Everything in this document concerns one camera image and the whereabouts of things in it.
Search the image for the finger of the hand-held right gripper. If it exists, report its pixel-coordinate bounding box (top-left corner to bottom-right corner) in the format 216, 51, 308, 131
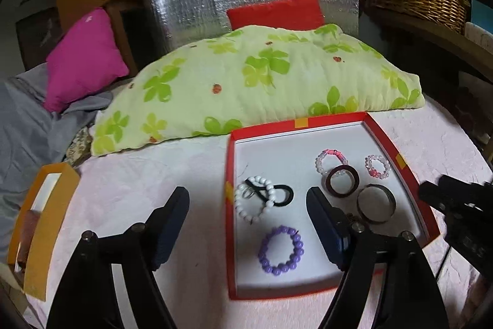
418, 180, 484, 216
439, 174, 493, 199

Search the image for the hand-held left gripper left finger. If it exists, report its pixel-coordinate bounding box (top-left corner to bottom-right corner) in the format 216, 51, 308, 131
46, 186, 190, 329

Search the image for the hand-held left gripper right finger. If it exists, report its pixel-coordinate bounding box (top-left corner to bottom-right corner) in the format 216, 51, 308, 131
306, 186, 449, 329

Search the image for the black hair tie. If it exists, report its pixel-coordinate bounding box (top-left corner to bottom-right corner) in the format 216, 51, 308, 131
246, 180, 295, 207

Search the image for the red shallow box tray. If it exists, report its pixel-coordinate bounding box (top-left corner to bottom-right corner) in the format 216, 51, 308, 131
224, 112, 441, 301

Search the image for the pink and clear bead bracelet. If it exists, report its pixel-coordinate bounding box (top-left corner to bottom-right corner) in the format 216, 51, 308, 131
315, 149, 349, 175

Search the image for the dark brown bangle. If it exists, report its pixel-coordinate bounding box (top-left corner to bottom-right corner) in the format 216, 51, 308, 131
325, 164, 361, 197

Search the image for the silver bangle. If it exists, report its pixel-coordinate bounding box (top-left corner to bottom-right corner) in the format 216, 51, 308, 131
356, 183, 397, 225

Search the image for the floral patterned cloth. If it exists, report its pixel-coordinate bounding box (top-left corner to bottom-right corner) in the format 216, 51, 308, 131
65, 125, 95, 165

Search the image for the orange cardboard box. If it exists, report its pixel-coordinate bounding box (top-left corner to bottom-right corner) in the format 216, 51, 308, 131
7, 162, 81, 302

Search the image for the green floral pillow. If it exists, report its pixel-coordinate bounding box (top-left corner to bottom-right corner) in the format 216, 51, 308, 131
90, 24, 426, 157

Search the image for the dark wooden shelf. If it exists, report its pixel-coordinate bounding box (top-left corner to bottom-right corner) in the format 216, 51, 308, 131
366, 7, 493, 83

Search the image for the grey blanket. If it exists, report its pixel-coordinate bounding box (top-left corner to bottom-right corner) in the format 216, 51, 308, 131
0, 63, 114, 249

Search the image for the magenta pillow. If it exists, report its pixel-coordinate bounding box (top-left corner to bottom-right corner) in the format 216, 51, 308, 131
43, 7, 129, 113

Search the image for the wooden chair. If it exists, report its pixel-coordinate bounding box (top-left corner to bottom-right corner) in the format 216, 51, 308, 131
104, 0, 193, 75

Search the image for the red pillow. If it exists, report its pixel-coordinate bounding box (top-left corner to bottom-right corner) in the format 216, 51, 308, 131
226, 0, 325, 32

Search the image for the silver foil insulation sheet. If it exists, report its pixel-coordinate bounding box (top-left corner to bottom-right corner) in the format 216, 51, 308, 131
141, 0, 361, 64

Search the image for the small pink white bead bracelet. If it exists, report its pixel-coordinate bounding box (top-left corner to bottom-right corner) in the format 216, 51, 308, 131
365, 154, 392, 180

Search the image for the purple bead bracelet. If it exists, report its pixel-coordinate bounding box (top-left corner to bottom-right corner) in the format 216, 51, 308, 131
258, 225, 305, 276

